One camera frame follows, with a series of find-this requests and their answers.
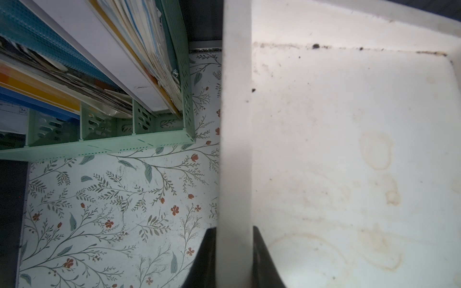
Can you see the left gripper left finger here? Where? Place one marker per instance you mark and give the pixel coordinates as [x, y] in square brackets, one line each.
[202, 273]

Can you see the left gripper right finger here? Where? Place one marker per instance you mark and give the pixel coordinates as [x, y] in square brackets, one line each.
[264, 272]

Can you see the white plastic drawer unit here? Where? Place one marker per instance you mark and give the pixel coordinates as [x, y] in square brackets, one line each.
[340, 140]

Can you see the green plastic file organizer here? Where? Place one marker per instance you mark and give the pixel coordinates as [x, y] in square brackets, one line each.
[74, 109]

